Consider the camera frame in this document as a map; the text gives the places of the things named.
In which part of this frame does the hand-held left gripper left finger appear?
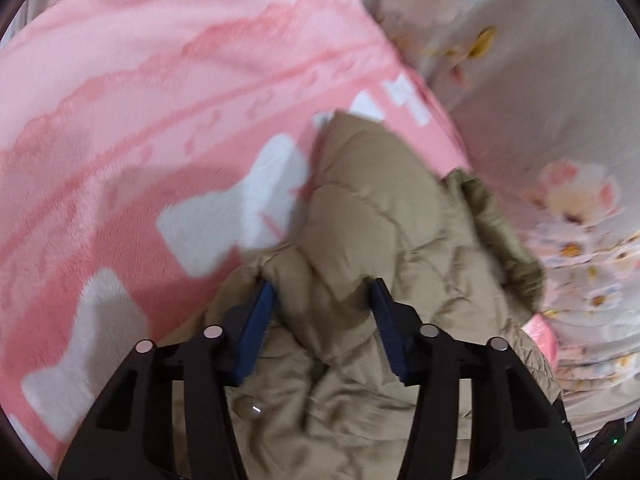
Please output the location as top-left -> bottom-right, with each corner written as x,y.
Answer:
58,280 -> 277,480

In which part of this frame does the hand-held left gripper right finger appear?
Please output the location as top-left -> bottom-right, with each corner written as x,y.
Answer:
368,278 -> 587,480

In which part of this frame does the tan quilted puffer jacket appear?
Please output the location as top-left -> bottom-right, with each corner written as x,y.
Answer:
172,110 -> 565,480

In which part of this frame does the pink and white fleece blanket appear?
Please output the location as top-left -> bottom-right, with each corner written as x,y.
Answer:
0,0 -> 560,478

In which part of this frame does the dark clutter with green light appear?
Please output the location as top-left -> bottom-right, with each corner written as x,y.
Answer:
575,417 -> 632,480

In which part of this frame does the grey floral bed sheet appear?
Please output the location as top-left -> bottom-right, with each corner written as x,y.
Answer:
345,0 -> 640,441

